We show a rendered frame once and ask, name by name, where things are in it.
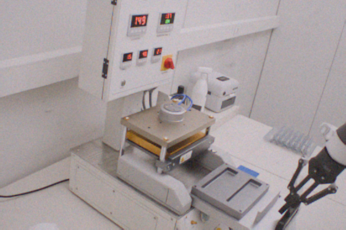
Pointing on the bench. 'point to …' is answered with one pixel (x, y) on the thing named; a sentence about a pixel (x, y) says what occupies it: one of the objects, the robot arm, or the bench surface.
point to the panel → (192, 220)
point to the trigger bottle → (201, 88)
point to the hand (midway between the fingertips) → (288, 203)
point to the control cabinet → (130, 40)
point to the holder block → (230, 190)
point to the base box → (117, 200)
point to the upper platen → (143, 144)
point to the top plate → (168, 122)
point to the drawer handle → (286, 217)
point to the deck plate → (108, 157)
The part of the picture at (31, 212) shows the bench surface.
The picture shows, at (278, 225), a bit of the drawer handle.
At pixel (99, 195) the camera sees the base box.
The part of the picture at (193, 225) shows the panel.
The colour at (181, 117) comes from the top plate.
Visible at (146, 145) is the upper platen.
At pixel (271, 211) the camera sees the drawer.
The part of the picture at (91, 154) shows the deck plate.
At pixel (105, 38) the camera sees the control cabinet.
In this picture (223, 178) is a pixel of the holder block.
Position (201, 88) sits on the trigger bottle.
